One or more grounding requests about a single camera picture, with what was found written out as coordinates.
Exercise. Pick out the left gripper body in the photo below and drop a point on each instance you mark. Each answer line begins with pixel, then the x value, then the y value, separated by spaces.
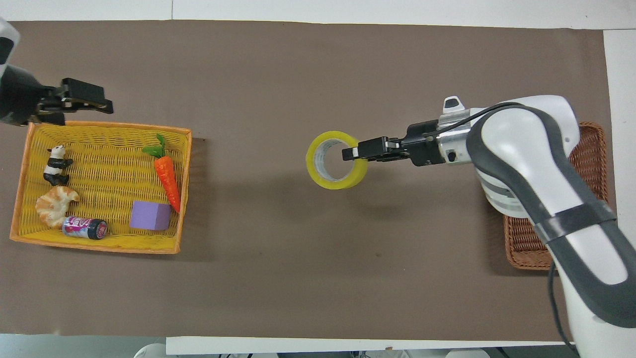
pixel 20 99

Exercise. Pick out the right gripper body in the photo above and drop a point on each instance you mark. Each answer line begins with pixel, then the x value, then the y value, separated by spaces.
pixel 425 146

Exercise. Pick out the yellow tape roll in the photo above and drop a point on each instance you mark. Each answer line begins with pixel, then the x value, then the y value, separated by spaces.
pixel 323 175

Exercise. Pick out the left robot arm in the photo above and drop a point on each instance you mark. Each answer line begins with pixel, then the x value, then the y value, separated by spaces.
pixel 7 37

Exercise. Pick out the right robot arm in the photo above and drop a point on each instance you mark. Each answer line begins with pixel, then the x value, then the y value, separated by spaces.
pixel 526 149

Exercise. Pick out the yellow woven basket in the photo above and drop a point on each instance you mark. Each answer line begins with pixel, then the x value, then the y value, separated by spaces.
pixel 109 169

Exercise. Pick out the brown wicker basket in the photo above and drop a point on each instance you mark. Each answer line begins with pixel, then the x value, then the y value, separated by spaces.
pixel 591 164

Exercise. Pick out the panda figurine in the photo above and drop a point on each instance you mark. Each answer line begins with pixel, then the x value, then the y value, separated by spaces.
pixel 55 166

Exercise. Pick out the toy carrot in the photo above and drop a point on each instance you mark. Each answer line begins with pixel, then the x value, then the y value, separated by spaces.
pixel 166 176

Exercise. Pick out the toy croissant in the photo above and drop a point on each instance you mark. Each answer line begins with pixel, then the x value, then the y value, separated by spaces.
pixel 52 204

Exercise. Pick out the purple cube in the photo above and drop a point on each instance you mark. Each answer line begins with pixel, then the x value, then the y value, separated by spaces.
pixel 149 216

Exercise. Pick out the small pink drink can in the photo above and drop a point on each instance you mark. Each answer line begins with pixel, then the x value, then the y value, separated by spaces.
pixel 84 227

